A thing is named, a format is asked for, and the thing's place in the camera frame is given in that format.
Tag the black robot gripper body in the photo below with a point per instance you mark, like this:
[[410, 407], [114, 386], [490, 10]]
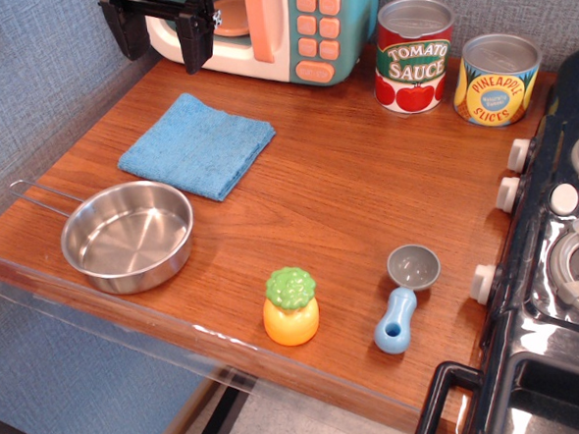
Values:
[[160, 9]]

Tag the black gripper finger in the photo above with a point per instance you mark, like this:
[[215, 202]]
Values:
[[128, 27], [196, 39]]

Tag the orange toy with green cap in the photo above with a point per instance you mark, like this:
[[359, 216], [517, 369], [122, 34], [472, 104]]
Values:
[[291, 311]]

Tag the tomato sauce can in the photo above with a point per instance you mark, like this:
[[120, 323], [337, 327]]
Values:
[[413, 46]]

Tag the pineapple slices can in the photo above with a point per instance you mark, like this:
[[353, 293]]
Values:
[[496, 79]]

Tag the teal toy microwave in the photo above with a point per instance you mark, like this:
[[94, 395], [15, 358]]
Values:
[[314, 42]]

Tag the blue folded cloth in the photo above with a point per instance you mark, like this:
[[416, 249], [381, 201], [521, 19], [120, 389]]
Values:
[[197, 149]]

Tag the stainless steel pan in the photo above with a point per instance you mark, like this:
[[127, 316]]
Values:
[[126, 239]]

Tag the blue grey toy scoop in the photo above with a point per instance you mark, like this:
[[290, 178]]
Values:
[[413, 268]]

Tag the black toy stove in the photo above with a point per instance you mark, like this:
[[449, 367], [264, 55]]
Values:
[[528, 378]]

